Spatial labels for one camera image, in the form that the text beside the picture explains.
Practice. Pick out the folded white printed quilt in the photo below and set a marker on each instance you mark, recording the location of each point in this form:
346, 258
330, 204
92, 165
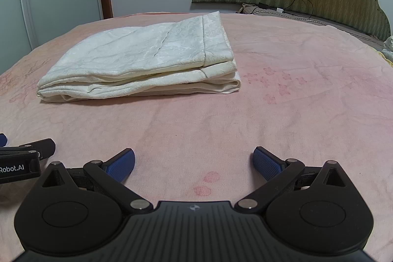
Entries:
389, 48

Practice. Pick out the pink blanket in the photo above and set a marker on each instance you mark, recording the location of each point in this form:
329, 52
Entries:
215, 127

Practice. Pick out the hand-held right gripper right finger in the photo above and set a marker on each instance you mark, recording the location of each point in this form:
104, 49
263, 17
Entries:
267, 163

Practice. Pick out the white towel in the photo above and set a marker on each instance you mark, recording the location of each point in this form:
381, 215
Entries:
147, 56

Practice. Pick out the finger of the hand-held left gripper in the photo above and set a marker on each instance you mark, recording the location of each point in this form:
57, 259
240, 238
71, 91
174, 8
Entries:
43, 147
2, 139

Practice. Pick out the yellow blanket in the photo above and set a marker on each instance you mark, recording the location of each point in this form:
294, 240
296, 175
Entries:
380, 51

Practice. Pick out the white charger plug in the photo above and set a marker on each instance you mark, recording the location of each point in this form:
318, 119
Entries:
280, 10

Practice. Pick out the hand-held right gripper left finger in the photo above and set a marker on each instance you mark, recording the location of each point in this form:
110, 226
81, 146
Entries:
122, 166

